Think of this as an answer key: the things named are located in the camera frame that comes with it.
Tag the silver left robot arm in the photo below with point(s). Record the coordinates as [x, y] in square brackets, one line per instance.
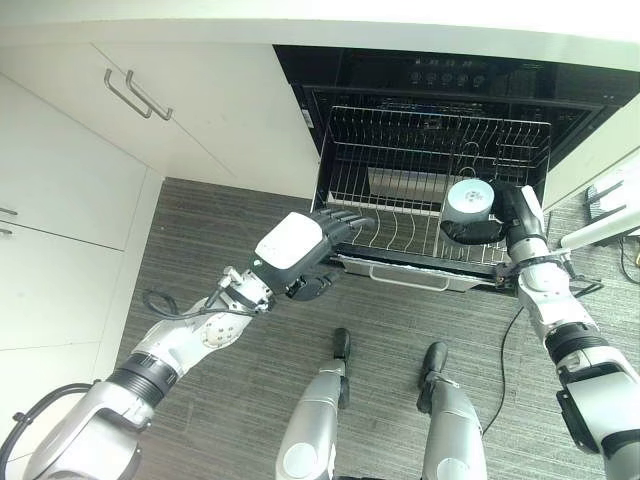
[150, 370]

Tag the silver robot leg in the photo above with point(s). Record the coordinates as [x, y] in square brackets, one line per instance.
[450, 420]
[312, 415]

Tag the white drawer cabinet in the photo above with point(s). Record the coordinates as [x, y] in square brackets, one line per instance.
[65, 220]

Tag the black dishwasher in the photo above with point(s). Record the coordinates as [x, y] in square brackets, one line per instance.
[450, 100]

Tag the silver right robot leg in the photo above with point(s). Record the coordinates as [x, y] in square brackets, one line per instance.
[450, 420]

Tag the white cabinet door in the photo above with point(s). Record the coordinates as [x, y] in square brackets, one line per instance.
[210, 115]
[65, 125]

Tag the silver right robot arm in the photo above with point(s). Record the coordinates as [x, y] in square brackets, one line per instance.
[570, 340]

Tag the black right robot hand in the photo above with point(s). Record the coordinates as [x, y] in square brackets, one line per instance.
[505, 220]

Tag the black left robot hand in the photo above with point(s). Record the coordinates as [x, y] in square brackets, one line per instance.
[292, 240]

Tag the white cup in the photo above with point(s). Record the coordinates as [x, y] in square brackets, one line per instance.
[467, 202]

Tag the silver left robot leg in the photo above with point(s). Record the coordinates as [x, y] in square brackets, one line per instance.
[312, 415]

